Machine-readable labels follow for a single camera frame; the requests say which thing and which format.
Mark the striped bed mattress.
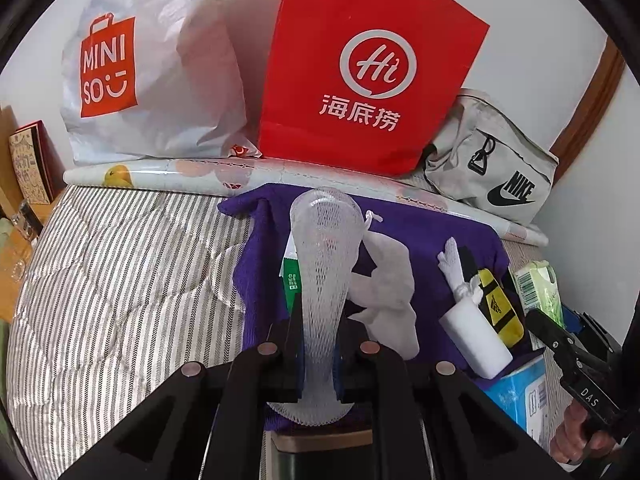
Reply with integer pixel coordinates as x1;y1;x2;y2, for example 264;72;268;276
9;185;551;480

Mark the white foam block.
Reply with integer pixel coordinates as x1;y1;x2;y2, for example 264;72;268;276
439;299;514;380

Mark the large white sock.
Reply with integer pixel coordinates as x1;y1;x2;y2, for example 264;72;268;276
349;209;422;362

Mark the rolled printed paper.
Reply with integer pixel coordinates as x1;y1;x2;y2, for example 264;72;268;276
62;152;549;249

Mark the light green tissue pack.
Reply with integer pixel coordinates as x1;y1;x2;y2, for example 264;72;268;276
514;261;564;352

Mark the blue tissue pack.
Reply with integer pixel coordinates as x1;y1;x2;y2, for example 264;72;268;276
481;356;552;437

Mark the grey waist bag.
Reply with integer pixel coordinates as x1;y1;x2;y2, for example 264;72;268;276
419;88;561;227

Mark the dark green tin box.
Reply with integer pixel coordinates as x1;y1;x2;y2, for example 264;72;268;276
269;430;377;480

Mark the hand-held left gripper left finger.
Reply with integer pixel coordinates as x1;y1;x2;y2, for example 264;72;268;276
55;304;304;480

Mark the white foam net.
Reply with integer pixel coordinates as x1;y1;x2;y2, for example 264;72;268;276
266;186;362;428

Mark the wooden door frame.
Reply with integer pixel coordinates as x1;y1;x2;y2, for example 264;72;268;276
549;34;627;172

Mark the red paper bag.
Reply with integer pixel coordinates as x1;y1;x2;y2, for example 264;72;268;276
257;0;491;177

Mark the clear glass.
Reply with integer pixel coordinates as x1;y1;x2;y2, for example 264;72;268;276
9;199;42;243

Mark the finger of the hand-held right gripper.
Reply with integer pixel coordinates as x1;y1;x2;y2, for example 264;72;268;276
525;307;583;363
561;304;608;348

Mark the white plastic shopping bag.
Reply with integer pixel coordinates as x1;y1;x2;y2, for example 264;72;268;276
59;0;262;167

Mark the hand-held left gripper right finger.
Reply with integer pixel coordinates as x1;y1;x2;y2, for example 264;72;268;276
339;319;551;480

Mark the wooden nightstand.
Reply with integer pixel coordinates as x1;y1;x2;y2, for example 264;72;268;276
0;105;66;322

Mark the yellow Adidas pouch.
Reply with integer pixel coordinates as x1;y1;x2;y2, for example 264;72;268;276
474;268;526;349

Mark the person's right hand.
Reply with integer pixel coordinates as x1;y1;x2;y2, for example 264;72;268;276
549;399;622;467

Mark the purple cloth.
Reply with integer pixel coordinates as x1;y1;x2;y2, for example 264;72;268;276
216;182;547;433

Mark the patterned notebook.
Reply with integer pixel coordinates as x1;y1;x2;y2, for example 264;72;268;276
7;120;57;207

